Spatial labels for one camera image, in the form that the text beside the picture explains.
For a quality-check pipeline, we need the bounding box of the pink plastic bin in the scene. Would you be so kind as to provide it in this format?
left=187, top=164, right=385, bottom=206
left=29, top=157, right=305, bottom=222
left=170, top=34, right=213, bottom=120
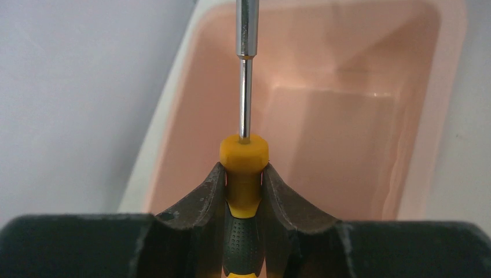
left=119, top=1, right=467, bottom=220

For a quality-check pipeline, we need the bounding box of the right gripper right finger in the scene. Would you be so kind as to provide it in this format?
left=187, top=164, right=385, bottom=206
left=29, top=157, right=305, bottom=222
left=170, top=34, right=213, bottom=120
left=261, top=164, right=341, bottom=277

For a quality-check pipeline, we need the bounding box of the yellow black screwdriver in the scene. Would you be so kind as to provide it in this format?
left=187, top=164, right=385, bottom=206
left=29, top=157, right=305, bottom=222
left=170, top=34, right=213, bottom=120
left=219, top=1, right=269, bottom=277

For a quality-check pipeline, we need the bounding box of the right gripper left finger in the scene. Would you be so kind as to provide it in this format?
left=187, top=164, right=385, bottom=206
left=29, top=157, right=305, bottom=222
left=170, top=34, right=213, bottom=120
left=157, top=163, right=225, bottom=277

